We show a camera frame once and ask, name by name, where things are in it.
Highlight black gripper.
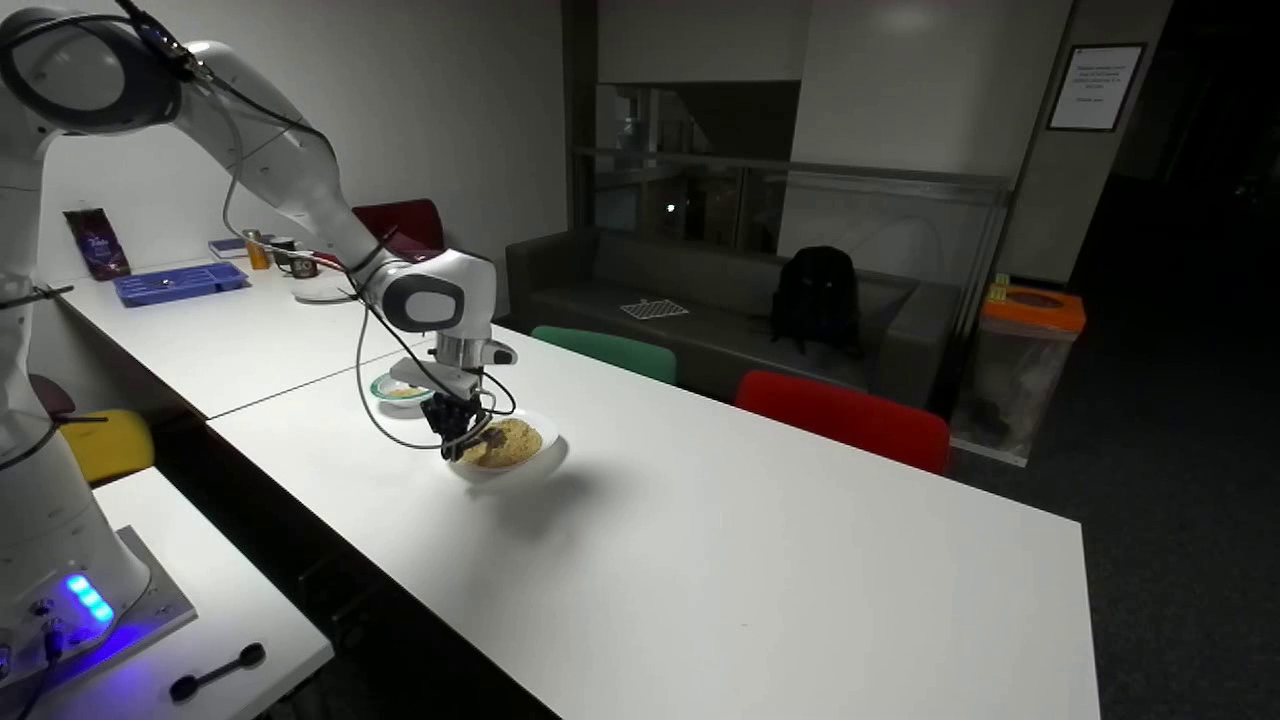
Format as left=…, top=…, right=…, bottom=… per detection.
left=424, top=378, right=504, bottom=464

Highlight white bowl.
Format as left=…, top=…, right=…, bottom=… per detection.
left=442, top=413, right=576, bottom=494

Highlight brown grain contents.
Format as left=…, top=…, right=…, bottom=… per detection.
left=456, top=417, right=553, bottom=473

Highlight green chair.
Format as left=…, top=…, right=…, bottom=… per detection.
left=531, top=320, right=680, bottom=389

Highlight white round plate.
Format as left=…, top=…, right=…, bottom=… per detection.
left=290, top=272, right=369, bottom=309

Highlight dark red chair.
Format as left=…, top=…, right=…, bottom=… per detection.
left=353, top=195, right=451, bottom=264

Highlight white paper sheet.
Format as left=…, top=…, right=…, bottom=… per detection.
left=614, top=292, right=696, bottom=327

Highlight dark grey sofa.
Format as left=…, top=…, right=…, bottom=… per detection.
left=504, top=229, right=965, bottom=413

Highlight blue flat box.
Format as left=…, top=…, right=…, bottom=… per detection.
left=111, top=259, right=251, bottom=311

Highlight glass railing panel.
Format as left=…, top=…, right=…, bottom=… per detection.
left=570, top=139, right=1014, bottom=292

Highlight black dumbbell shaped tool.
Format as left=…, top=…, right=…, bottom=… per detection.
left=166, top=641, right=266, bottom=709

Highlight yellow stool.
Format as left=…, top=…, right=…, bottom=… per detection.
left=55, top=404, right=158, bottom=489

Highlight black backpack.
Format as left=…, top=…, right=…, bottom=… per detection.
left=768, top=245, right=863, bottom=357

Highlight dark purple tablet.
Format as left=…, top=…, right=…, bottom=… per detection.
left=61, top=204, right=136, bottom=283

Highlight bin with orange lid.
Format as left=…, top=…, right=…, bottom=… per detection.
left=952, top=275, right=1090, bottom=473

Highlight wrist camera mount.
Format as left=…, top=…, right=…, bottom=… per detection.
left=434, top=336, right=518, bottom=378

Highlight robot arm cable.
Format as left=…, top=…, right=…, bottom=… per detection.
left=215, top=64, right=518, bottom=456

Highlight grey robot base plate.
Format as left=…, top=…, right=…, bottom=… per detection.
left=0, top=523, right=199, bottom=704

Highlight framed wall notice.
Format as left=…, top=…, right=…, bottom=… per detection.
left=1042, top=40, right=1153, bottom=136

